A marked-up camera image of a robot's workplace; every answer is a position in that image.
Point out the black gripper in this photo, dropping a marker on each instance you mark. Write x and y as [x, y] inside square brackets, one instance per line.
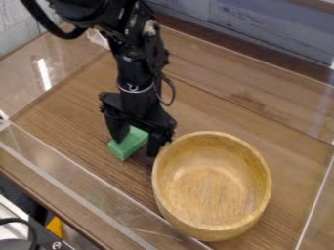
[137, 109]

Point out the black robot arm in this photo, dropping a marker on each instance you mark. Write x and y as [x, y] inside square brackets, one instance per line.
[127, 24]

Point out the green rectangular block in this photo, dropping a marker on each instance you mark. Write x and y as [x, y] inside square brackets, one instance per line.
[132, 143]

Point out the black device yellow sticker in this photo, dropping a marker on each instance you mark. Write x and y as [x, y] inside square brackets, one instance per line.
[48, 241]

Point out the brown wooden bowl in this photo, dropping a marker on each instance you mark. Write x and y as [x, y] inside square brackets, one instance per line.
[211, 183]

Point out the clear acrylic tray walls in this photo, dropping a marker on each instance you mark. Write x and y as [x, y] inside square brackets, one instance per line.
[276, 107]

